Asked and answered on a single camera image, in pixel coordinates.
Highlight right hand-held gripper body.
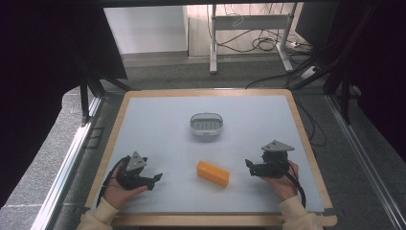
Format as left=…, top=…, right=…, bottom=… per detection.
left=252, top=139, right=296, bottom=179

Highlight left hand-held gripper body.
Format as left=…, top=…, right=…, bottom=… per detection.
left=116, top=150, right=153, bottom=191

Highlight person's left hand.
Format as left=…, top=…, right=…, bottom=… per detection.
left=102, top=164, right=149, bottom=211

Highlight person's right hand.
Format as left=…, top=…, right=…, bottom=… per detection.
left=260, top=160, right=300, bottom=202

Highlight orange soap bar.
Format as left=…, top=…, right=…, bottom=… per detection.
left=195, top=159, right=231, bottom=189

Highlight black metal stand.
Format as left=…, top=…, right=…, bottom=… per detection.
left=71, top=54, right=132, bottom=127
left=288, top=3, right=377, bottom=126

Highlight white power strip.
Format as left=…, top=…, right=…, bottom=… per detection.
left=300, top=65, right=320, bottom=81

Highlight black curtain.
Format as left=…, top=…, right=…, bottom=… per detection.
left=295, top=0, right=406, bottom=164
left=0, top=0, right=128, bottom=209

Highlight white cabinet panel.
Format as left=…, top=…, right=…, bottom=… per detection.
left=102, top=5, right=190, bottom=56

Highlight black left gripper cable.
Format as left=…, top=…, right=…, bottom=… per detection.
left=96, top=157, right=126, bottom=207

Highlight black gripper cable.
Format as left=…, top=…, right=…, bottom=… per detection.
left=282, top=160, right=307, bottom=209
left=96, top=157, right=126, bottom=207

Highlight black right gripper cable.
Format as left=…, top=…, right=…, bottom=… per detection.
left=282, top=160, right=307, bottom=209

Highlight aluminium rail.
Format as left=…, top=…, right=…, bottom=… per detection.
left=30, top=95, right=103, bottom=230
left=325, top=94, right=406, bottom=230

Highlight black floor cables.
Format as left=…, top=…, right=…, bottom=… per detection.
left=206, top=3, right=320, bottom=90

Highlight white metal desk frame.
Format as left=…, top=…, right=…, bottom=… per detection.
left=208, top=3, right=299, bottom=75

